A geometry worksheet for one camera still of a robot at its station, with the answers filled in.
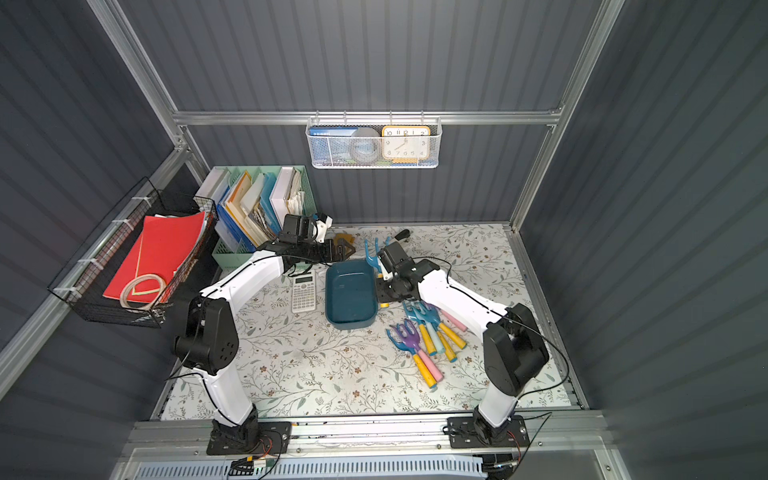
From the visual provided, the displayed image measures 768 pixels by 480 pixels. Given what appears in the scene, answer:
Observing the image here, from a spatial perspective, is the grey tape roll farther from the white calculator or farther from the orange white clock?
the white calculator

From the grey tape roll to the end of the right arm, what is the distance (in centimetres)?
34

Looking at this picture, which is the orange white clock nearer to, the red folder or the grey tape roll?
the grey tape roll

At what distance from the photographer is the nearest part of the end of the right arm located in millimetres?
618

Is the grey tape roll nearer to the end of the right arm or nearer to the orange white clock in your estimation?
the orange white clock

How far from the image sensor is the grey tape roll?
876mm
